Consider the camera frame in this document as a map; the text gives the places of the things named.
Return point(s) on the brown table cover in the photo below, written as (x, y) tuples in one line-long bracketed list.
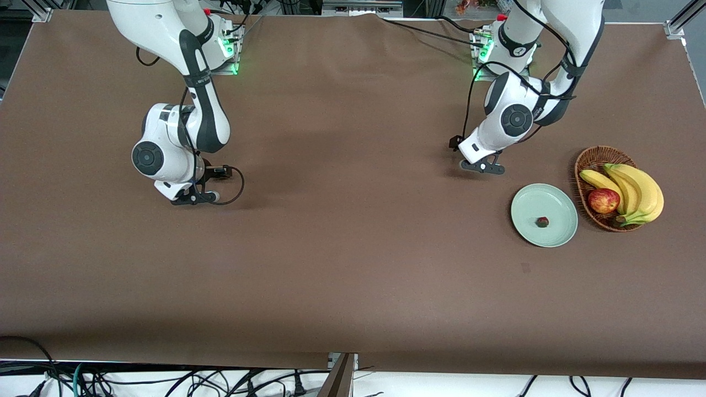
[(353, 303)]

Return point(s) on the colourful toy pile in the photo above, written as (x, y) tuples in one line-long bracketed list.
[(474, 5)]

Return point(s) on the red apple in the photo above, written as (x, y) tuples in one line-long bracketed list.
[(604, 201)]

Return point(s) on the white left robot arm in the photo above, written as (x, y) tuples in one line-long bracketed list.
[(573, 22)]

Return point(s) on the brown wicker basket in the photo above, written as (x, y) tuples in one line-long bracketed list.
[(593, 157)]

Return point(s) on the pale green round plate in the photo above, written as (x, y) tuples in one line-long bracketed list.
[(529, 220)]

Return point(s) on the yellow banana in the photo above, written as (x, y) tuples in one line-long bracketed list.
[(651, 193), (598, 179), (629, 190)]

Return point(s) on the small red strawberry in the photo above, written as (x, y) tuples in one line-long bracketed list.
[(543, 222)]

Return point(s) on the grey metal box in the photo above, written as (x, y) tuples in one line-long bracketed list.
[(361, 6)]

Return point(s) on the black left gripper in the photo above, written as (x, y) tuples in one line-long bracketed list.
[(453, 142)]

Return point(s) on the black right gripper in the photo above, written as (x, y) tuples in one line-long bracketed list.
[(212, 172)]

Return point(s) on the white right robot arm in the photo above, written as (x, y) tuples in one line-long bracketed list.
[(165, 22)]

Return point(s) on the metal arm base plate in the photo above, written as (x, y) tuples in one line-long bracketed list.
[(521, 78), (234, 69)]

